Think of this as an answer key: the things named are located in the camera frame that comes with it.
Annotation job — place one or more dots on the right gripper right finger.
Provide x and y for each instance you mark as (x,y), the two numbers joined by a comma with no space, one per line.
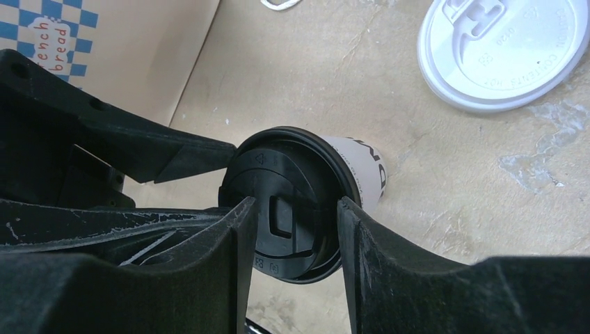
(394,286)

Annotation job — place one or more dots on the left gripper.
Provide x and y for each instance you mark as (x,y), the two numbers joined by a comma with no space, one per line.
(41,165)

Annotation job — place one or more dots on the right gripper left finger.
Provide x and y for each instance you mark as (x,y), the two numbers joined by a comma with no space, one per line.
(208,295)

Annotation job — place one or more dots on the single white paper cup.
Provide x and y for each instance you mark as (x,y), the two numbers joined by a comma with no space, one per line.
(367,166)

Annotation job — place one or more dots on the checkered paper bag blue handles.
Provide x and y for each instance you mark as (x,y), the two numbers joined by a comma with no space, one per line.
(135,55)

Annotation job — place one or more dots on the white cup lid near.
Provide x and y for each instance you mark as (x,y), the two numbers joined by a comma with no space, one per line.
(494,56)

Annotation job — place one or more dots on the stack of flat paper bags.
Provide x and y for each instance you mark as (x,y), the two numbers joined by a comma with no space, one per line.
(283,5)

